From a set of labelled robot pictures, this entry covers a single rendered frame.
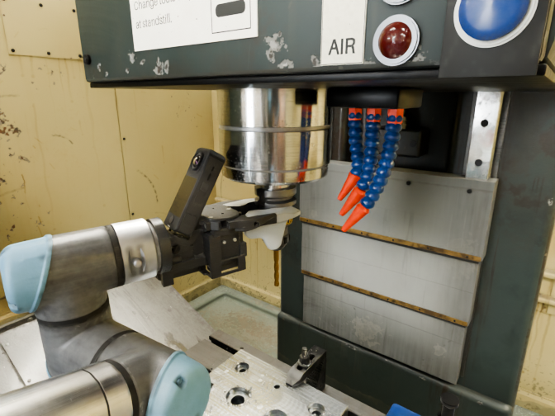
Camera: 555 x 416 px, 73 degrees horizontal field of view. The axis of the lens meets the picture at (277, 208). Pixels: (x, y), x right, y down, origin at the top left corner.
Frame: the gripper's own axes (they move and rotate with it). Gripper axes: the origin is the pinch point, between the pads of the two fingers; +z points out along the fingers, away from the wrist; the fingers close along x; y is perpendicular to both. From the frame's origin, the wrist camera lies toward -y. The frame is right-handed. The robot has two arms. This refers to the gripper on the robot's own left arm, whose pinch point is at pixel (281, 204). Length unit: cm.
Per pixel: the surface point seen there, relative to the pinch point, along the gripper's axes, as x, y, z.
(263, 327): -80, 84, 45
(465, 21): 33.8, -19.2, -12.5
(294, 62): 23.1, -18.1, -15.1
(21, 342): -86, 58, -41
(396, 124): 19.4, -12.9, 1.2
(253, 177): 4.5, -5.8, -7.5
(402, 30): 30.6, -19.2, -13.3
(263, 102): 5.8, -15.2, -6.6
